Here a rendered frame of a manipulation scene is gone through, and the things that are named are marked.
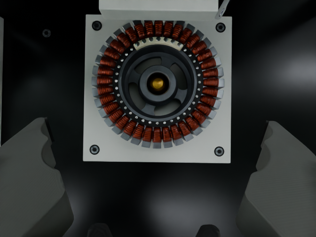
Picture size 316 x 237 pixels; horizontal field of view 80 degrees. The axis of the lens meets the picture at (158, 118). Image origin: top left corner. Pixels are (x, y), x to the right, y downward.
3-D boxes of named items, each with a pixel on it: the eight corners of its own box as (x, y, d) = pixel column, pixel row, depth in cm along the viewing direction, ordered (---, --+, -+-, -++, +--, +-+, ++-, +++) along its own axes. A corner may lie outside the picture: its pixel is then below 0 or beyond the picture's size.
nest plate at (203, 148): (226, 161, 20) (231, 163, 19) (86, 159, 20) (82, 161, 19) (228, 22, 21) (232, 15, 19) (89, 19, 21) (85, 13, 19)
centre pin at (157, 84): (167, 98, 19) (168, 94, 17) (148, 97, 19) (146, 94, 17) (167, 78, 19) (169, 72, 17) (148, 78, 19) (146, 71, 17)
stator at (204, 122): (212, 144, 19) (225, 150, 15) (101, 143, 19) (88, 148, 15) (213, 34, 19) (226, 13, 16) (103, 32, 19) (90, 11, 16)
